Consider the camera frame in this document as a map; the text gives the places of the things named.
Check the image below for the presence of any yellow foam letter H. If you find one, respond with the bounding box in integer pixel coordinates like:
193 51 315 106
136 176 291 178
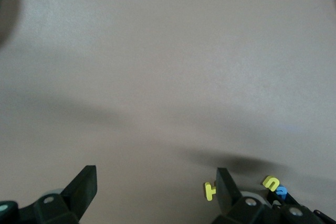
204 181 217 201

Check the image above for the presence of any blue lowercase letter a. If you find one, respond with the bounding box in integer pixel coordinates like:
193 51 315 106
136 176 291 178
277 186 289 200

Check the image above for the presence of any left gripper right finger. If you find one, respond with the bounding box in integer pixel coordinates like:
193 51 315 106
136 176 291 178
209 166 281 224

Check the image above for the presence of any yellow lowercase letter u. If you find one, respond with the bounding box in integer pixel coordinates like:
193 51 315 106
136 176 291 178
261 175 280 192

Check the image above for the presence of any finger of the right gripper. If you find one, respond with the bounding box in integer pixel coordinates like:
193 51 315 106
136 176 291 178
285 191 301 206
267 189 283 208

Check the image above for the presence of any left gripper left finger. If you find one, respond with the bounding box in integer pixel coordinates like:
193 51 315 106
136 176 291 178
18 165 98 224

